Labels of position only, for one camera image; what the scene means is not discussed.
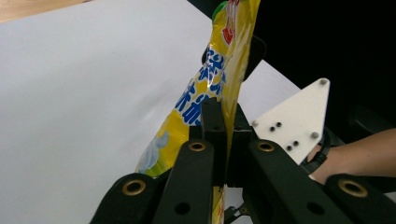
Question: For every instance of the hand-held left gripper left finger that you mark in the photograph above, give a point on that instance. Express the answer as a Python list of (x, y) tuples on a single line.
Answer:
[(213, 130)]

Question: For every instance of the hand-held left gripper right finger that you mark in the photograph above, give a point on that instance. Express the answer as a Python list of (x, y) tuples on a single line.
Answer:
[(241, 137)]

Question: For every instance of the yellow snack bag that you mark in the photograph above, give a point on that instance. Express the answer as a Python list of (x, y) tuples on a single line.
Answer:
[(230, 62)]

